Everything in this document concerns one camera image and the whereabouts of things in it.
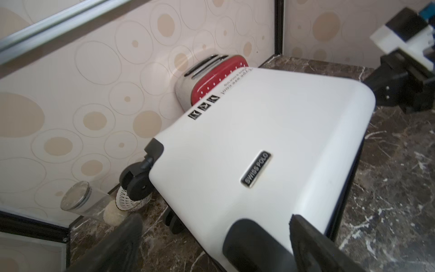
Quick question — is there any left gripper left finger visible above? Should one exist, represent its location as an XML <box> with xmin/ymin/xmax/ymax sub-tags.
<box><xmin>67</xmin><ymin>214</ymin><xmax>143</xmax><ymax>272</ymax></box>

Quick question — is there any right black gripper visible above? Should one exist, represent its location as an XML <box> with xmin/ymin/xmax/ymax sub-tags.
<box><xmin>363</xmin><ymin>49</ymin><xmax>435</xmax><ymax>113</ymax></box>

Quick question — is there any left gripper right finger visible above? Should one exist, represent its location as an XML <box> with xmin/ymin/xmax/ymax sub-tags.
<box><xmin>290</xmin><ymin>214</ymin><xmax>364</xmax><ymax>272</ymax></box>

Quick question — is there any white hard-shell suitcase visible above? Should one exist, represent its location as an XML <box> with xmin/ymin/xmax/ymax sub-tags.
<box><xmin>120</xmin><ymin>68</ymin><xmax>376</xmax><ymax>272</ymax></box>

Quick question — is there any white perforated strainer bowl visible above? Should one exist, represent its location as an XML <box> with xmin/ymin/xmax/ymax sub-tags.
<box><xmin>116</xmin><ymin>187</ymin><xmax>152</xmax><ymax>213</ymax></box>

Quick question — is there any clear glass jar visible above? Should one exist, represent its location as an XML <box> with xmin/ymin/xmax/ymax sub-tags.
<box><xmin>61</xmin><ymin>181</ymin><xmax>129</xmax><ymax>227</ymax></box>

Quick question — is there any red and silver toaster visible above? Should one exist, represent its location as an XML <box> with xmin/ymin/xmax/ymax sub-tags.
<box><xmin>174</xmin><ymin>54</ymin><xmax>248</xmax><ymax>111</ymax></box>

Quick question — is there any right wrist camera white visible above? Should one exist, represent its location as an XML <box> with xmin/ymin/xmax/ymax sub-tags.
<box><xmin>370</xmin><ymin>1</ymin><xmax>435</xmax><ymax>71</ymax></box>

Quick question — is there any diagonal aluminium frame bar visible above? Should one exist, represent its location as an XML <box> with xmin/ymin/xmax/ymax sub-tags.
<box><xmin>1</xmin><ymin>0</ymin><xmax>130</xmax><ymax>65</ymax></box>

